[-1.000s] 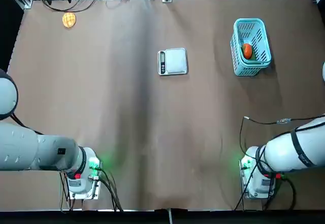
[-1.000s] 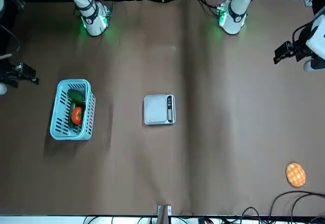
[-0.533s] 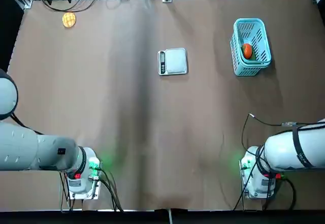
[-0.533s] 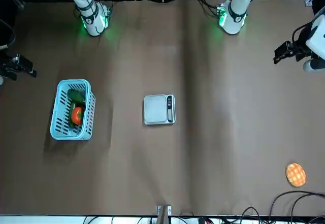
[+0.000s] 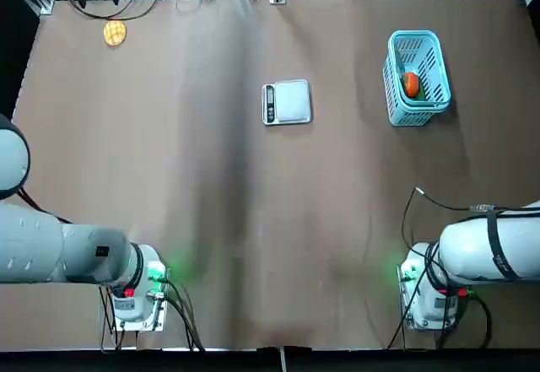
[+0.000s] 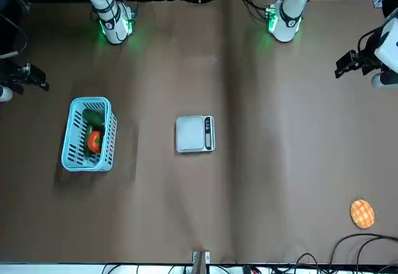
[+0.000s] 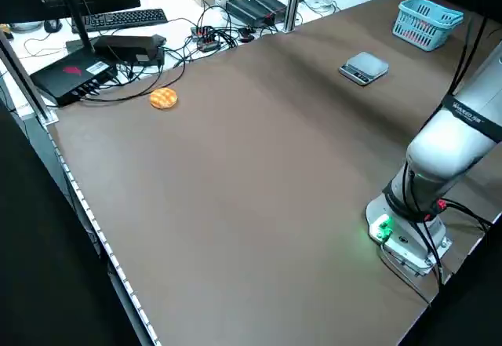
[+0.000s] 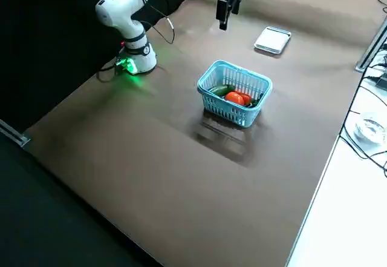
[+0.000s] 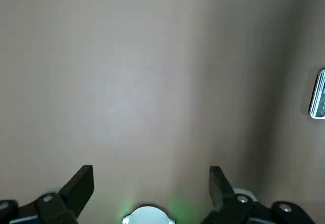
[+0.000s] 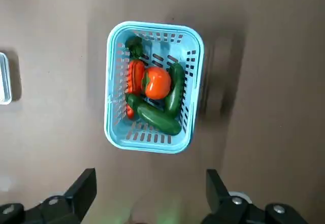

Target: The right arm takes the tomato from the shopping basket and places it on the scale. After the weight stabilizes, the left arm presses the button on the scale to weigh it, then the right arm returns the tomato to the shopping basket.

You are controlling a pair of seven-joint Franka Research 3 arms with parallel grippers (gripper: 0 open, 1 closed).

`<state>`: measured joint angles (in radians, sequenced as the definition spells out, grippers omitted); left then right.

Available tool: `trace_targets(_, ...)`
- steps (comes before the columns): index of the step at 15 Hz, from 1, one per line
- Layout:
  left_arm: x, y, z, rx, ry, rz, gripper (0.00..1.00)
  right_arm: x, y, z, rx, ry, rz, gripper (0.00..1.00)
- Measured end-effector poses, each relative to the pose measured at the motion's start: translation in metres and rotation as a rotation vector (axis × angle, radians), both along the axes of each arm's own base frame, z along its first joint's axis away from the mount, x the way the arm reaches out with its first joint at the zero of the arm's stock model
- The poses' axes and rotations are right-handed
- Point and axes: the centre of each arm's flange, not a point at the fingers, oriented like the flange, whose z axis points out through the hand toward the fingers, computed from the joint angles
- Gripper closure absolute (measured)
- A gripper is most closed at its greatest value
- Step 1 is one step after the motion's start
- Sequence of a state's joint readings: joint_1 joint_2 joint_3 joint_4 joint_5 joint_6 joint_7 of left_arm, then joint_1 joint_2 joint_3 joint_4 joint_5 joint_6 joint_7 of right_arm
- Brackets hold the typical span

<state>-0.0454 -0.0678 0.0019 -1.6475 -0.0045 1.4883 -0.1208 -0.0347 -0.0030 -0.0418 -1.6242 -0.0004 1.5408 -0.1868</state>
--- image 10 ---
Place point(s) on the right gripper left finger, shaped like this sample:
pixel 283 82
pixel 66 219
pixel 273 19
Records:
pixel 53 208

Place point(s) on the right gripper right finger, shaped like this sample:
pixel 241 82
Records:
pixel 233 210

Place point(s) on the orange toy tomato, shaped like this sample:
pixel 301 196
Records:
pixel 158 84

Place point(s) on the light blue plastic basket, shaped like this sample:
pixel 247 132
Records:
pixel 149 146

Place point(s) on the silver kitchen scale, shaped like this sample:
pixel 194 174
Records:
pixel 3 79

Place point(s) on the green toy cucumber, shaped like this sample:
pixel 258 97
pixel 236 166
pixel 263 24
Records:
pixel 157 120
pixel 176 87

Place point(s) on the orange toy carrot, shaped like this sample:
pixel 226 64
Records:
pixel 135 76

